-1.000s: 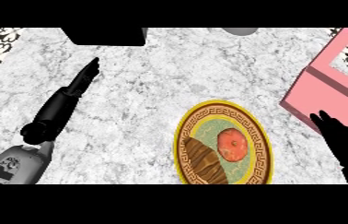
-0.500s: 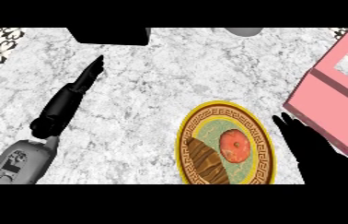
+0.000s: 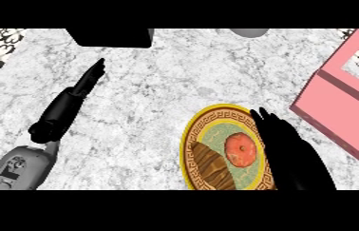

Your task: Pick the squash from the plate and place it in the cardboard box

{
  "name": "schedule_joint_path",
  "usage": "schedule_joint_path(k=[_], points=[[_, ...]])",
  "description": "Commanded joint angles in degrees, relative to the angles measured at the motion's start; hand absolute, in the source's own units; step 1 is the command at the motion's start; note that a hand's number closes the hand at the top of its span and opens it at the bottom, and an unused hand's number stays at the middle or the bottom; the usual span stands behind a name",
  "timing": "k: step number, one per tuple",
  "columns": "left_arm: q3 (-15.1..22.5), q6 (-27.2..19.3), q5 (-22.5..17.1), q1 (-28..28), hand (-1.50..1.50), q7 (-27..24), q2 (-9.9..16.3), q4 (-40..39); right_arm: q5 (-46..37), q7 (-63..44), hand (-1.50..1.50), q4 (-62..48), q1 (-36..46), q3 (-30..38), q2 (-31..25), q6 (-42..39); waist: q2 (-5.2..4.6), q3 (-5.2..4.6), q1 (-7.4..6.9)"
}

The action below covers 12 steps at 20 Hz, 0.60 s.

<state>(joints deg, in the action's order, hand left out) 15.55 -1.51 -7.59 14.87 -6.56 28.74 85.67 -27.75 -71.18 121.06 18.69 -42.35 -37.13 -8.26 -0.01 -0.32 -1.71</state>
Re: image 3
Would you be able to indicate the grey round object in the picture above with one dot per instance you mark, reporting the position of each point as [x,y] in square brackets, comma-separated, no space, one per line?
[250,32]

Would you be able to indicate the pink cardboard box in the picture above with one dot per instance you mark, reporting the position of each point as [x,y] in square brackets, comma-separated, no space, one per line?
[334,95]

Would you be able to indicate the yellow patterned plate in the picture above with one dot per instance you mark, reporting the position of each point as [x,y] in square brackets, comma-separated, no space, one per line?
[219,146]

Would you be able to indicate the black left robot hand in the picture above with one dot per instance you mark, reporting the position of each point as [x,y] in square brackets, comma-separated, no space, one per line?
[62,108]

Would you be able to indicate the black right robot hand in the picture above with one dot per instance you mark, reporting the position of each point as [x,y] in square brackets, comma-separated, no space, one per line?
[294,158]

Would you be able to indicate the black and white patterned object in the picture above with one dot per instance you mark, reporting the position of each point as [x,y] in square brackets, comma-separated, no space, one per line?
[348,33]

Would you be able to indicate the black box appliance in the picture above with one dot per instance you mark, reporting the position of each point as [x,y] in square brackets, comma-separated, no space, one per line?
[113,37]

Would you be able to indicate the black and white patterned cloth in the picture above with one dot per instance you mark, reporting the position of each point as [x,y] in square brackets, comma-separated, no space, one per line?
[11,41]

